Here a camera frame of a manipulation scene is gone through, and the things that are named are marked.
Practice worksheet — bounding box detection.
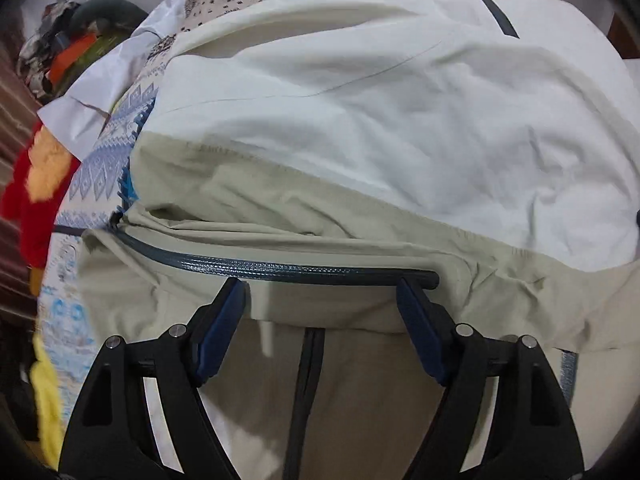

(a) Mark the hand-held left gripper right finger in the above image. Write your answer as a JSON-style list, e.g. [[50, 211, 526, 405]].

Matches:
[[396, 276, 586, 480]]

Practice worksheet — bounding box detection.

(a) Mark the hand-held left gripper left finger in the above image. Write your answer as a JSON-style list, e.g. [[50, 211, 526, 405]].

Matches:
[[57, 276, 247, 480]]

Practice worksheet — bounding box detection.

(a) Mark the cream jacket with dark zippers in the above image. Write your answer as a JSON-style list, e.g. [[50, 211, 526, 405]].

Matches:
[[77, 0, 640, 480]]

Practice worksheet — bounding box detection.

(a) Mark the pile of colourful clothes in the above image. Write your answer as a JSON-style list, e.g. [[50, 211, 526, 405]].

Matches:
[[17, 0, 93, 98]]

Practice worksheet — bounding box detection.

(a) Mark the yellow cloth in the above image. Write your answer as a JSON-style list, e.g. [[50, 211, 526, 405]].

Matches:
[[29, 334, 67, 467]]

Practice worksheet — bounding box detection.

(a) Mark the blue patterned blanket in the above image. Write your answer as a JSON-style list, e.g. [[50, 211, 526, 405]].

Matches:
[[35, 0, 581, 411]]

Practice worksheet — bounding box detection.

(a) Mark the red and yellow plush toy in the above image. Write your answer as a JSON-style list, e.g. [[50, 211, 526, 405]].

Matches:
[[0, 120, 82, 267]]

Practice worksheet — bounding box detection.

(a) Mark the white cloth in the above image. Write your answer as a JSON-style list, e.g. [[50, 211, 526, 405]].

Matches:
[[39, 0, 201, 153]]

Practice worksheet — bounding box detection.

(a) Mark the striped curtain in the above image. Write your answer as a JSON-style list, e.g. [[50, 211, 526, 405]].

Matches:
[[0, 25, 51, 341]]

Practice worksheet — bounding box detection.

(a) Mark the small orange cloth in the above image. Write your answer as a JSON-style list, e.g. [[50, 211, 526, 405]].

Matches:
[[47, 35, 98, 83]]

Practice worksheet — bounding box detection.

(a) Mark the wooden bed frame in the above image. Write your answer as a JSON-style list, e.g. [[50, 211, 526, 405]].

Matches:
[[607, 10, 640, 63]]

